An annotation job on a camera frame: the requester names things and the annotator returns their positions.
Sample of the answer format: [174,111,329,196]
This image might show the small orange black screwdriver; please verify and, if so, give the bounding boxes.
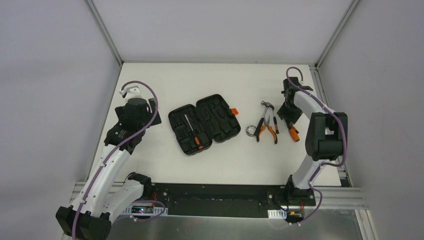
[272,109,280,135]

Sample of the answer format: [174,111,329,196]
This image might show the large orange black screwdriver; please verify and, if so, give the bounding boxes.
[287,122,300,143]

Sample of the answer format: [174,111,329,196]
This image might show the black plastic tool case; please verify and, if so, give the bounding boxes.
[168,94,241,156]

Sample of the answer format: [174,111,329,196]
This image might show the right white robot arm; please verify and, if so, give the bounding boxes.
[277,77,348,205]

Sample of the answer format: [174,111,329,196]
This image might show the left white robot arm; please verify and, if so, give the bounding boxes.
[55,97,162,240]

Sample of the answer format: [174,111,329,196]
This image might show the silver measuring tape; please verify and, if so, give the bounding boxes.
[245,125,257,138]

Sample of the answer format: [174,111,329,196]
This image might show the flat screwdriver in case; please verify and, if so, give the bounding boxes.
[184,114,204,150]

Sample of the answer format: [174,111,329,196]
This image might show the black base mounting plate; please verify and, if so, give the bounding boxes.
[139,183,316,218]

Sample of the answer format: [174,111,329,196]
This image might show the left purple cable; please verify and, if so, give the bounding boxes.
[70,80,159,240]

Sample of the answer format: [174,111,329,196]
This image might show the purple cable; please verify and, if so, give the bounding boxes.
[70,80,159,240]
[286,66,349,226]

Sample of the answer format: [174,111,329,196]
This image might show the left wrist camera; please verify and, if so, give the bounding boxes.
[119,86,142,101]

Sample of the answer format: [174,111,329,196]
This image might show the hammer with black handle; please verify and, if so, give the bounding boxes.
[253,100,272,142]

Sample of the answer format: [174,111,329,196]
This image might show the orange handled pliers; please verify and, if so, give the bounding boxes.
[256,117,278,145]

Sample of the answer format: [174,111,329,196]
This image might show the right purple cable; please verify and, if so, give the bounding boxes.
[286,66,349,226]

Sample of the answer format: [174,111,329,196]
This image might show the left white cable duct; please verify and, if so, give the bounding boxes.
[122,204,168,217]

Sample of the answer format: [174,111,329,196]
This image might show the white cable duct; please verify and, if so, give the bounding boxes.
[122,204,168,217]
[267,209,287,220]

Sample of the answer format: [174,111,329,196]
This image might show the aluminium frame rail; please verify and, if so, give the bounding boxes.
[70,182,369,210]

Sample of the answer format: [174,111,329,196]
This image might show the right white cable duct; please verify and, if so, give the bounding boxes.
[267,209,287,220]

